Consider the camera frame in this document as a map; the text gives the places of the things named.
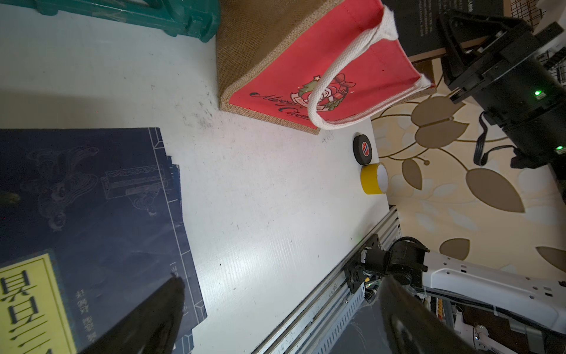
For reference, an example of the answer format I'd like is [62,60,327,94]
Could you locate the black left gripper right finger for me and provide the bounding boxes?
[379,277,477,354]

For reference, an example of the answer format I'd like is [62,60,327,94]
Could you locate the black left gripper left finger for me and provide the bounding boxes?
[82,274,185,353]

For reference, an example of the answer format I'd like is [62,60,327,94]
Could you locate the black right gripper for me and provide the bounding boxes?
[439,10,565,106]

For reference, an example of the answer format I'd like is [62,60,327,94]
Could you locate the navy book yellow label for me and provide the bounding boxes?
[1,128,188,353]

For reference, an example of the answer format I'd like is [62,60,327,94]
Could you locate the burlap canvas bag red front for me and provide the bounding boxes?
[216,0,433,134]

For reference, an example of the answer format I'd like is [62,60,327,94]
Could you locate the black brown cover book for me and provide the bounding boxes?
[383,0,511,63]

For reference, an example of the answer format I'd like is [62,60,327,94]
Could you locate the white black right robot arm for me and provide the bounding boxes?
[371,10,565,281]

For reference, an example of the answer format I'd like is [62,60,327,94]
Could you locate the navy book barcode back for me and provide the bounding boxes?
[167,156,207,353]

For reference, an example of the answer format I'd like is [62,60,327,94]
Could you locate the black tape roll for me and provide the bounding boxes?
[352,134,372,166]

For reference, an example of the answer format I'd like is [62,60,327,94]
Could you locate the yellow tape roll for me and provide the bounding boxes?
[361,163,389,195]

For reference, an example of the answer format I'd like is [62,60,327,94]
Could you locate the green plastic tool case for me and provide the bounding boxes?
[3,0,221,43]

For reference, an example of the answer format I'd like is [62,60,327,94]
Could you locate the black wire basket right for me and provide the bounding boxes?
[510,0,545,29]

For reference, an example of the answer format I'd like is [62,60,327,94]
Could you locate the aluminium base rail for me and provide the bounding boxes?
[254,206,401,353]

